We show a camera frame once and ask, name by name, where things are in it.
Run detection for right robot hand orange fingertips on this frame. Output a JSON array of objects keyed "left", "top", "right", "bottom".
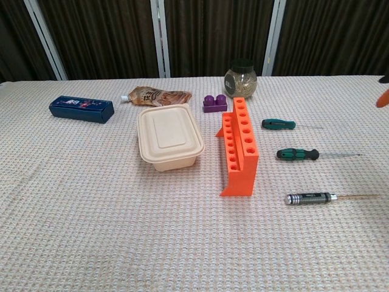
[{"left": 376, "top": 74, "right": 389, "bottom": 108}]

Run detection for green black handle screwdriver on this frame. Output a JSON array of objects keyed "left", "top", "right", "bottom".
[{"left": 275, "top": 147, "right": 364, "bottom": 160}]

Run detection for silver black precision screwdriver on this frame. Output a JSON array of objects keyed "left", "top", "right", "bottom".
[{"left": 284, "top": 192, "right": 380, "bottom": 206}]

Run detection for orange tool holder rack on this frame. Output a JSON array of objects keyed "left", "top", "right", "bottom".
[{"left": 215, "top": 97, "right": 260, "bottom": 198}]

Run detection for glass jar black lid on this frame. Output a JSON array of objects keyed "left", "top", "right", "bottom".
[{"left": 224, "top": 58, "right": 259, "bottom": 99}]

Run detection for purple toy building brick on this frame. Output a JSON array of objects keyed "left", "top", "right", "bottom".
[{"left": 202, "top": 94, "right": 229, "bottom": 114}]

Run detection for beige lidded food container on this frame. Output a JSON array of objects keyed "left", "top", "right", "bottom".
[{"left": 137, "top": 103, "right": 206, "bottom": 173}]

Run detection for brown spouted sauce pouch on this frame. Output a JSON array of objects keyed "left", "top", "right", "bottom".
[{"left": 120, "top": 86, "right": 193, "bottom": 107}]

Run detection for dark brown curtain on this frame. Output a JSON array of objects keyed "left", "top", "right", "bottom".
[{"left": 0, "top": 0, "right": 389, "bottom": 82}]

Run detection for dark blue cardboard box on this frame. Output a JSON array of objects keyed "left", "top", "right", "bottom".
[{"left": 49, "top": 95, "right": 115, "bottom": 125}]

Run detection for beige waffle tablecloth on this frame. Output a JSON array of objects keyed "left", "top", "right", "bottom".
[{"left": 0, "top": 74, "right": 389, "bottom": 292}]

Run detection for teal handle screwdriver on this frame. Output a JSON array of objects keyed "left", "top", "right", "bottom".
[{"left": 261, "top": 119, "right": 325, "bottom": 131}]

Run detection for white frame post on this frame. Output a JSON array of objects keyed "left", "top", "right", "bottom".
[
  {"left": 150, "top": 0, "right": 171, "bottom": 78},
  {"left": 261, "top": 0, "right": 287, "bottom": 77},
  {"left": 23, "top": 0, "right": 68, "bottom": 81}
]

